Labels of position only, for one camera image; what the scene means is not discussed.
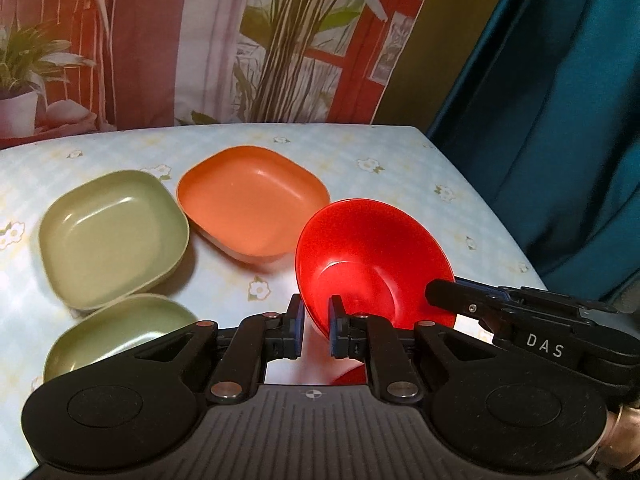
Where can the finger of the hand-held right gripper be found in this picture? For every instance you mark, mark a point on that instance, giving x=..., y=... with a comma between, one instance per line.
x=480, y=287
x=452, y=296

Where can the green square bowl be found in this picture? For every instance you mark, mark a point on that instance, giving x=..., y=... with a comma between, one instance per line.
x=110, y=237
x=120, y=332

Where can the floral light blue tablecloth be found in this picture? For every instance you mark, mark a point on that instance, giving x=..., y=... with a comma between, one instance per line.
x=400, y=160

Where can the teal curtain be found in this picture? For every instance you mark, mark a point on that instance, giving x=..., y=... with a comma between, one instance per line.
x=560, y=110

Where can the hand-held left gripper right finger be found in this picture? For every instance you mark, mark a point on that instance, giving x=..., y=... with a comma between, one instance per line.
x=334, y=325

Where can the orange square bowl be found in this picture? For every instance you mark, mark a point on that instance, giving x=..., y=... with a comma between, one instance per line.
x=250, y=200

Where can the plant printed wall cloth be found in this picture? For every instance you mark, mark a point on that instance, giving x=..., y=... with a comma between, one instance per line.
x=200, y=35

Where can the red round bowl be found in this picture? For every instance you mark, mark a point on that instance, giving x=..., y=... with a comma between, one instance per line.
x=370, y=260

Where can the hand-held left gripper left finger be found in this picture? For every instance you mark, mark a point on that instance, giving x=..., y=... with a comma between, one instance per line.
x=299, y=324

